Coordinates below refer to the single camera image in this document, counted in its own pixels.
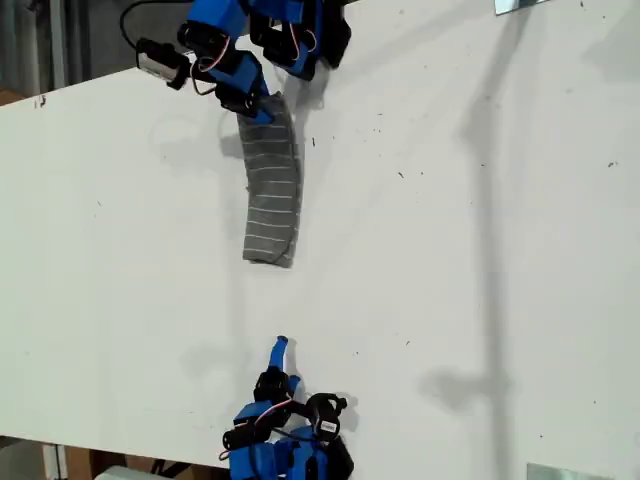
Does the grey white-striped towel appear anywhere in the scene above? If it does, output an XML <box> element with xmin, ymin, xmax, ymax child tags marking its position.
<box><xmin>234</xmin><ymin>91</ymin><xmax>306</xmax><ymax>272</ymax></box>

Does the white table leg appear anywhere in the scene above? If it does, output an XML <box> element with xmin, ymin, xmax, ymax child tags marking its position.
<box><xmin>42</xmin><ymin>442</ymin><xmax>69</xmax><ymax>480</ymax></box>

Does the red white servo wire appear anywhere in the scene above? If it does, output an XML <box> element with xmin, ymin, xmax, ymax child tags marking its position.
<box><xmin>192</xmin><ymin>34</ymin><xmax>234</xmax><ymax>96</ymax></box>
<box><xmin>218</xmin><ymin>397</ymin><xmax>294</xmax><ymax>461</ymax></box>

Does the black camera cable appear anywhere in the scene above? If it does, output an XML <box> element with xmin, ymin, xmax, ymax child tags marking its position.
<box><xmin>269</xmin><ymin>424</ymin><xmax>316</xmax><ymax>444</ymax></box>
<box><xmin>118</xmin><ymin>0</ymin><xmax>194</xmax><ymax>51</ymax></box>

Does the black camera box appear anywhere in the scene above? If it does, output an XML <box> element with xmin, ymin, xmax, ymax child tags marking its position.
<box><xmin>303</xmin><ymin>392</ymin><xmax>350</xmax><ymax>442</ymax></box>
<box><xmin>135</xmin><ymin>38</ymin><xmax>194</xmax><ymax>91</ymax></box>

